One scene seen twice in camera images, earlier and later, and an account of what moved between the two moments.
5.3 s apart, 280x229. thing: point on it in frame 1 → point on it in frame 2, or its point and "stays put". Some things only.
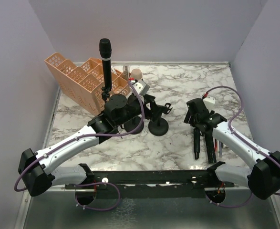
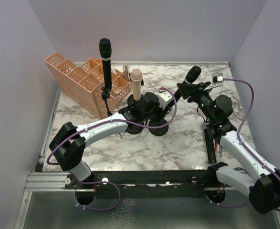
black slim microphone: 196,142 → 191,77
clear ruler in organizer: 126,70 stays put
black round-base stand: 159,126 stays put
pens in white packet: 219,145 stays put
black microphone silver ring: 105,48 stays put
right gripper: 202,127 → 194,90
